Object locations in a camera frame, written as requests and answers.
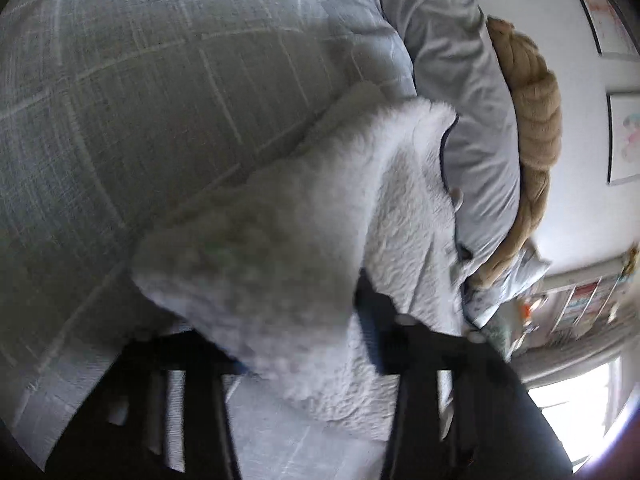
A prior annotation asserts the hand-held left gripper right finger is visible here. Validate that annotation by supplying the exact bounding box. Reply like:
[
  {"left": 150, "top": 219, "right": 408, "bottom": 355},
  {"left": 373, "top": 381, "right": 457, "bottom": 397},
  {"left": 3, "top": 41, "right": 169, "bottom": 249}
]
[{"left": 354, "top": 269, "right": 501, "bottom": 480}]

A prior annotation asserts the framed wall picture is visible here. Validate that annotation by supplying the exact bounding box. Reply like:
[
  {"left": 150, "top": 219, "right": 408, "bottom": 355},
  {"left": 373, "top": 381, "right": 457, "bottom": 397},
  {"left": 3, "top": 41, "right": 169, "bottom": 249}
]
[
  {"left": 560, "top": 0, "right": 640, "bottom": 61},
  {"left": 606, "top": 91, "right": 640, "bottom": 186}
]

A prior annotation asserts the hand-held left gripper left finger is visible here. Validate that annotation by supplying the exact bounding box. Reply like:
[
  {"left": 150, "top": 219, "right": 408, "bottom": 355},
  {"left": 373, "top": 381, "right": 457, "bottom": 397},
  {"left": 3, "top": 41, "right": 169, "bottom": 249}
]
[{"left": 45, "top": 332, "right": 241, "bottom": 480}]

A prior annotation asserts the white printed pillow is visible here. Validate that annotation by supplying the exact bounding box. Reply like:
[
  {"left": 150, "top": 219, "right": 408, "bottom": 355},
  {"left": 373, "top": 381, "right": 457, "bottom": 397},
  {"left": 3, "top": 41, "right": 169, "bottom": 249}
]
[{"left": 462, "top": 247, "right": 553, "bottom": 328}]

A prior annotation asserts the light blue checked duvet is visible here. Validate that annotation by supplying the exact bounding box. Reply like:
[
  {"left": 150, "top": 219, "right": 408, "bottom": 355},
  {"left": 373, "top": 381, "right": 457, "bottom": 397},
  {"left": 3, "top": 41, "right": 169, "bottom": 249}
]
[{"left": 0, "top": 0, "right": 418, "bottom": 480}]

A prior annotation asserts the window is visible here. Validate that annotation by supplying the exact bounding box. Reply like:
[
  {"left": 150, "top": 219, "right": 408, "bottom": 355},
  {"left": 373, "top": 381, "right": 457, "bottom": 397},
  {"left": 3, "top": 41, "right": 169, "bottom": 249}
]
[{"left": 525, "top": 355, "right": 626, "bottom": 471}]

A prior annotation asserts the cluttered shelf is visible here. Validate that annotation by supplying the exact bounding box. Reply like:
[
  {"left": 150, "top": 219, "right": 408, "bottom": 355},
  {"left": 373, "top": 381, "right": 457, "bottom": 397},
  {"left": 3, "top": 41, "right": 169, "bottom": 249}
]
[{"left": 510, "top": 245, "right": 640, "bottom": 361}]

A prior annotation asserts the white fleece zip jacket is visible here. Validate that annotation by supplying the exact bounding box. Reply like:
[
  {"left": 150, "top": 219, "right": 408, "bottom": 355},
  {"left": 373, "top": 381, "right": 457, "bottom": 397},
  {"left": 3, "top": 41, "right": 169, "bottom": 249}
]
[{"left": 131, "top": 97, "right": 481, "bottom": 441}]

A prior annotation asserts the grey pillow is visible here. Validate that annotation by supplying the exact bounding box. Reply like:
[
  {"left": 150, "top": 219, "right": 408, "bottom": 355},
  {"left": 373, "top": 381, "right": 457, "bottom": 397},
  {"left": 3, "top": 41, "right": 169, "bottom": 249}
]
[{"left": 367, "top": 0, "right": 523, "bottom": 271}]

